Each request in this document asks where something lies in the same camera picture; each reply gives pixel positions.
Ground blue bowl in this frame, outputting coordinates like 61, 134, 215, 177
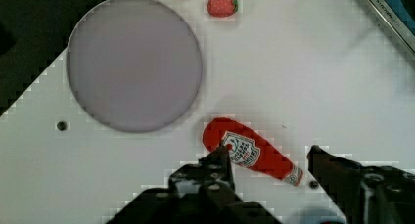
285, 208, 346, 224

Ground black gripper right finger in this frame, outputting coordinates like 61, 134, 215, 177
307, 145, 415, 224

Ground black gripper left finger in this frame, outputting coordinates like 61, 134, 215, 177
106, 146, 282, 224

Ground silver toaster oven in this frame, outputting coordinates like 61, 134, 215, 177
366, 0, 415, 57

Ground red toy strawberry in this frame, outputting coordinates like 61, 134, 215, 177
207, 0, 238, 18

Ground red plush ketchup bottle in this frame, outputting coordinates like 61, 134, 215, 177
202, 117, 303, 186

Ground grey round plate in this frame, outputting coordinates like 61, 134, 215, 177
67, 0, 203, 132

